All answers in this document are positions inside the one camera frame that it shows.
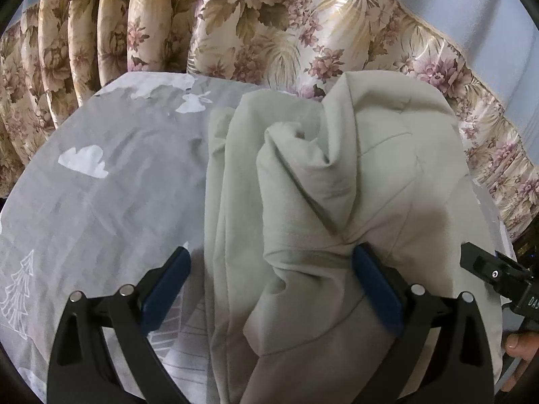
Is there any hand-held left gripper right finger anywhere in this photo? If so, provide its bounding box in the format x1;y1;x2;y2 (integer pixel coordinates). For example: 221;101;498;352
352;244;495;404

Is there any person's right hand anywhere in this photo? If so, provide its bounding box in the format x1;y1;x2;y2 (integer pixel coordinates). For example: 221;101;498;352
500;331;539;393

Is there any light blue curtain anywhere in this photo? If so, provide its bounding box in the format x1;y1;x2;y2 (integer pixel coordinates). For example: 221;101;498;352
389;0;539;131

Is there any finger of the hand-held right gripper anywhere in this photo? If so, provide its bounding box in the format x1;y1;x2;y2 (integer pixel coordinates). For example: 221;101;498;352
459;242;533;291

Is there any floral curtain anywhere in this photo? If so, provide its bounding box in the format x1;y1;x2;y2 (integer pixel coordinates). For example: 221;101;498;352
0;0;539;240

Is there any grey printed bed sheet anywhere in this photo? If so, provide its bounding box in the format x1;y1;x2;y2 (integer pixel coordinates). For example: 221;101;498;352
0;71;519;404

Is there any beige garment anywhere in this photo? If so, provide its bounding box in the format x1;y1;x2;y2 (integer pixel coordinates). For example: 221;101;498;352
203;71;505;404

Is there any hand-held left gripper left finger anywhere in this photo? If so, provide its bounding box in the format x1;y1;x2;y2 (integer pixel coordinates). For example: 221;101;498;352
46;246;192;404

